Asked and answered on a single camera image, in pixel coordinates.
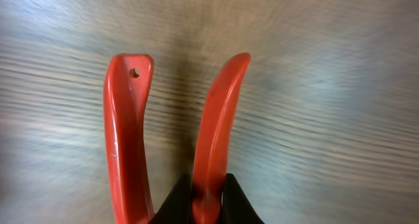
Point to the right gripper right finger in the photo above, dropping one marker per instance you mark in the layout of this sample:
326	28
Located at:
236	208

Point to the red handled snips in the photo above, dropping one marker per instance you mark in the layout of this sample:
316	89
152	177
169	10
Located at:
155	134

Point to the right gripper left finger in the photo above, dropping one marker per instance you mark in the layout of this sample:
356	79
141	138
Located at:
176	209

